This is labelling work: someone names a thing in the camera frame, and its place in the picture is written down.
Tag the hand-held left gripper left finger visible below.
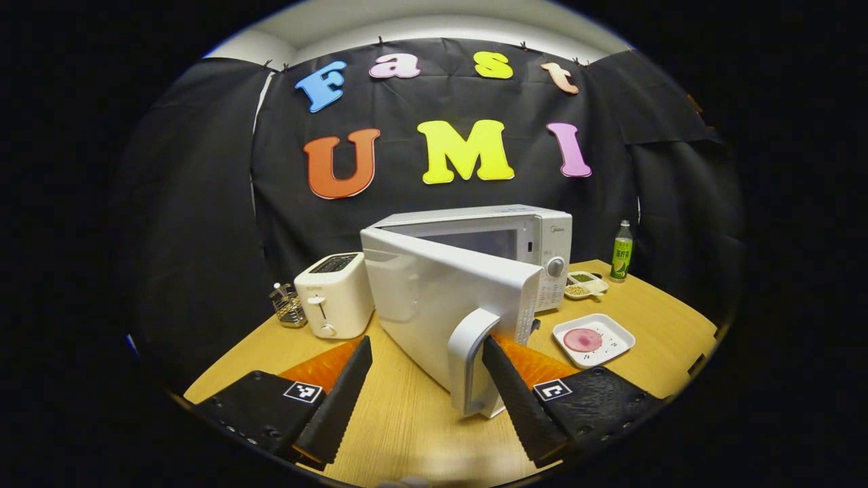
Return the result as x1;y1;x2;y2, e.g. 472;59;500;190
193;335;374;470

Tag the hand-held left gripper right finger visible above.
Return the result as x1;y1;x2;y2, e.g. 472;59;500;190
481;332;669;470

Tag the pink meat slice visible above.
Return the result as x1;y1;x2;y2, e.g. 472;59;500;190
563;328;604;353

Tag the white square plate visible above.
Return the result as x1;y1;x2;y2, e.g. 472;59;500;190
552;313;637;369

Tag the white microwave oven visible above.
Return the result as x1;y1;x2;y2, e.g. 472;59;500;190
359;204;574;419

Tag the white toaster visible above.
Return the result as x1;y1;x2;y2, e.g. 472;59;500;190
294;252;375;340

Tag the white divided dish with grains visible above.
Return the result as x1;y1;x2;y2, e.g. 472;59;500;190
564;270;610;301

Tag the green drink bottle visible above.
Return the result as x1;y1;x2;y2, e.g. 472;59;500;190
609;220;634;283

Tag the metal wire basket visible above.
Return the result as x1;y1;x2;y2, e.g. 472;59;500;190
269;283;308;329

